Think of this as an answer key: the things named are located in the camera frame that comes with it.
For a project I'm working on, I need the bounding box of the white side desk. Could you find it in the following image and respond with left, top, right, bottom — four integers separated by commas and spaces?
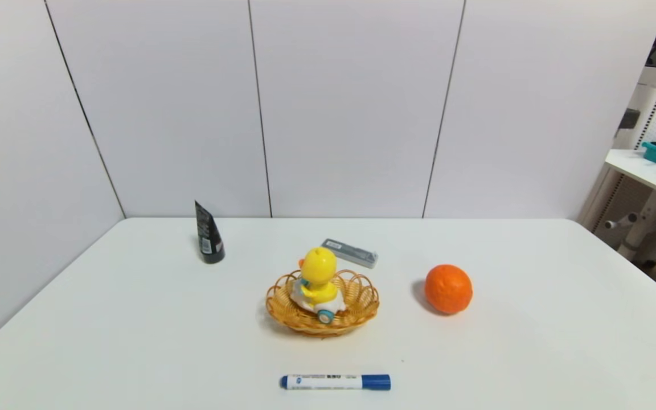
604, 149, 656, 263

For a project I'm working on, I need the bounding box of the yellow woven basket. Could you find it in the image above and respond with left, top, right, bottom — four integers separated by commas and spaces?
265, 269, 380, 338

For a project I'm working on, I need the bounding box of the black squeeze tube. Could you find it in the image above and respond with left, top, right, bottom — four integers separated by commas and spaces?
194, 200, 226, 264

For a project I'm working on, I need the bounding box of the clear plastic case grey insert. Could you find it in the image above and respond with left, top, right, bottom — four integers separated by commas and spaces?
322, 239, 379, 269

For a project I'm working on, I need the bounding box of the yellow duck toy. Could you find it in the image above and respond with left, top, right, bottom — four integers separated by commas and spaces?
291, 247, 347, 325

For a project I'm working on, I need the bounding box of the orange fruit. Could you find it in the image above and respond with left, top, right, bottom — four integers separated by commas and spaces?
424, 264, 473, 315

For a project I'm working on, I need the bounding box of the blue and white marker pen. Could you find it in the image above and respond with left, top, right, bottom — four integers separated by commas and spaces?
280, 374, 391, 391

